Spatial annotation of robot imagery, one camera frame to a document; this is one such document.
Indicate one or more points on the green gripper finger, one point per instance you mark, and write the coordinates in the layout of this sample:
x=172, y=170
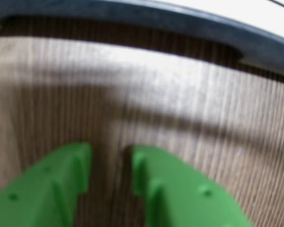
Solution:
x=33, y=194
x=184, y=196

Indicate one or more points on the white folding go board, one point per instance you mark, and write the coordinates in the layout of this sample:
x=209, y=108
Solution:
x=132, y=10

